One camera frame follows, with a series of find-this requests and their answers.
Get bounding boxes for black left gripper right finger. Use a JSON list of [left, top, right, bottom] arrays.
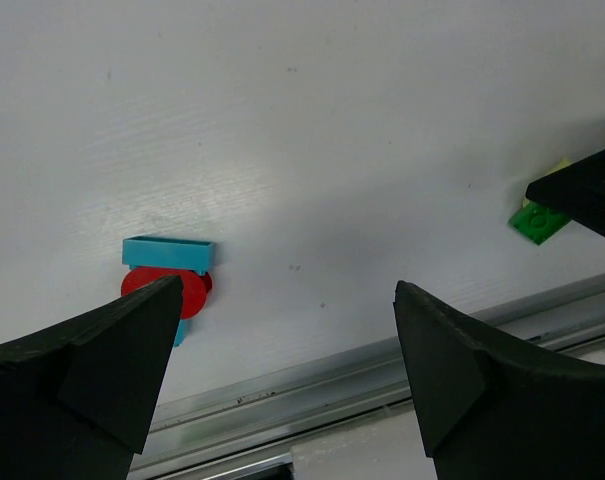
[[393, 281, 605, 479]]

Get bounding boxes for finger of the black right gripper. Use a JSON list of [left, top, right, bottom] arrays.
[[525, 149, 605, 237]]

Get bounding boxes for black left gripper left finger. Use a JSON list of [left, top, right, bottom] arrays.
[[0, 276, 183, 479]]

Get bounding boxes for dark green lego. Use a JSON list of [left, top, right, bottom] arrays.
[[508, 201, 571, 245]]

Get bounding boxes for blue bottom lego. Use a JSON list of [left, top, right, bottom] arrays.
[[173, 319, 191, 348]]

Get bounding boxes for blue lego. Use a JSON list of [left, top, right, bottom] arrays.
[[173, 319, 191, 348], [122, 236, 215, 274]]

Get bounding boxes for blue top lego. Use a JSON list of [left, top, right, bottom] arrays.
[[122, 236, 215, 274]]

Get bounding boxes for red round lego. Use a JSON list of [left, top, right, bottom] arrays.
[[121, 267, 213, 320]]

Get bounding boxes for aluminium table rail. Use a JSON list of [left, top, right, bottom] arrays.
[[128, 274, 605, 479]]

